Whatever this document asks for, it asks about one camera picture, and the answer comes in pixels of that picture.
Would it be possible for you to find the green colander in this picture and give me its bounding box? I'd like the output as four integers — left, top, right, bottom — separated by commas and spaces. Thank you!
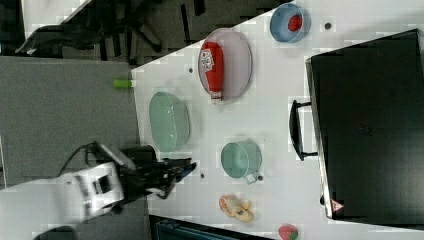
149, 92, 190, 152

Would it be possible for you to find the plush orange and pastry toy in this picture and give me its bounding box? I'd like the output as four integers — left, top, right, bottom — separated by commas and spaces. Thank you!
218, 194, 254, 223

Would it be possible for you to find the silver toaster oven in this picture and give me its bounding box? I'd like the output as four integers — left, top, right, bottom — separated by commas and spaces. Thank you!
305, 29, 424, 230

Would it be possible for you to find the black office chair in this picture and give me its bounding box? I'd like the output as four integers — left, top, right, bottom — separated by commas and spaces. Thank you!
15, 0, 162, 56

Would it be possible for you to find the blue bowl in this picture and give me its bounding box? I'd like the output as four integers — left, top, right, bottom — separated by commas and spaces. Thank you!
270, 3, 311, 43

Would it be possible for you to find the red plush strawberry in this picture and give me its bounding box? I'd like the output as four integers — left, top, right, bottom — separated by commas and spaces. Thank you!
278, 224, 298, 240

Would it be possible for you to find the grey round plate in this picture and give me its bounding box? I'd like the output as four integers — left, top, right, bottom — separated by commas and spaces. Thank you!
205, 28, 252, 103

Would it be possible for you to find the green marker on table edge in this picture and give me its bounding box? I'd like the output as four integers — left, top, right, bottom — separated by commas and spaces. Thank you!
113, 79, 136, 89

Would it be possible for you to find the green mug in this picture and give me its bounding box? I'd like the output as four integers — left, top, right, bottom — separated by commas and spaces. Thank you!
220, 140, 262, 184

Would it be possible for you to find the blue bin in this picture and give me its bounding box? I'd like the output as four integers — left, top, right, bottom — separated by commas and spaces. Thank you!
149, 214, 269, 240

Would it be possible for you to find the red plush ketchup bottle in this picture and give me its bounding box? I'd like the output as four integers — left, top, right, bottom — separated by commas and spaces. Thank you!
200, 42, 224, 103

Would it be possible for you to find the red strawberry in bowl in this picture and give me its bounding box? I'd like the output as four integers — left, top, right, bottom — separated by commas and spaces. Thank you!
287, 14, 302, 32

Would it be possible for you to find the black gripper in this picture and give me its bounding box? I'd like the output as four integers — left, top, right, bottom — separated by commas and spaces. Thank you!
119, 146, 197, 204

